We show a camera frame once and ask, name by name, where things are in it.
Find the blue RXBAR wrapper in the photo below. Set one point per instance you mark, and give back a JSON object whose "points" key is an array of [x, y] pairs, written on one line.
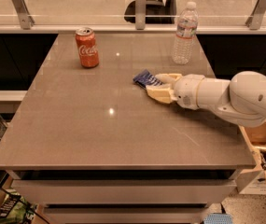
{"points": [[145, 78]]}

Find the right metal railing post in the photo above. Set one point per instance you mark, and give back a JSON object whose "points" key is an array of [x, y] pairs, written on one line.
{"points": [[254, 21]]}

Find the grey drawer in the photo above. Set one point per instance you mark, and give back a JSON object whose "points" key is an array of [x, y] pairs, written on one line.
{"points": [[124, 191], [156, 215]]}

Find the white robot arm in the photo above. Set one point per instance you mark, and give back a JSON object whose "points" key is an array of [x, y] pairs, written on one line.
{"points": [[240, 100]]}

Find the black office chair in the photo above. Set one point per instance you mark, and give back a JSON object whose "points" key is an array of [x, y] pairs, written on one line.
{"points": [[157, 12]]}

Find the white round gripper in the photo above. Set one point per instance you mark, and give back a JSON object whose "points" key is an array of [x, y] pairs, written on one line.
{"points": [[187, 90]]}

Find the lower grey drawer front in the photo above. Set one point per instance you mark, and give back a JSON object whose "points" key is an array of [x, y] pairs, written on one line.
{"points": [[156, 215]]}

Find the blue mesh basket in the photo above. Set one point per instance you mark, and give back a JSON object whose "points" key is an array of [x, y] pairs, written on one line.
{"points": [[218, 219]]}

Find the upper grey drawer front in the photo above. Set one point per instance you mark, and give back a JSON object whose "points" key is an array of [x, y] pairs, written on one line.
{"points": [[124, 191]]}

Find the red Coca-Cola can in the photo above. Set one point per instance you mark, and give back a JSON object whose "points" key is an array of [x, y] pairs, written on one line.
{"points": [[86, 47]]}

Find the left metal railing post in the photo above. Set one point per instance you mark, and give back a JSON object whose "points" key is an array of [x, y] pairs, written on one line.
{"points": [[26, 21]]}

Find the middle metal railing post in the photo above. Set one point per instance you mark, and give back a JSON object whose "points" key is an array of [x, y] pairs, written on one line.
{"points": [[140, 14]]}

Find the glass railing panel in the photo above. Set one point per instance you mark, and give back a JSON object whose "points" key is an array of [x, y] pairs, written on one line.
{"points": [[73, 12]]}

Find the metal railing post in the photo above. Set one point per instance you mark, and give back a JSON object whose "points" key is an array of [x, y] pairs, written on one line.
{"points": [[140, 14], [26, 21], [254, 21]]}

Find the green snack bag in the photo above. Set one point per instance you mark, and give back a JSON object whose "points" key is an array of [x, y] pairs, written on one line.
{"points": [[16, 210]]}

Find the clear plastic water bottle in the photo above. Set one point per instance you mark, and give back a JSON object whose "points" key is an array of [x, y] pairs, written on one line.
{"points": [[186, 28]]}

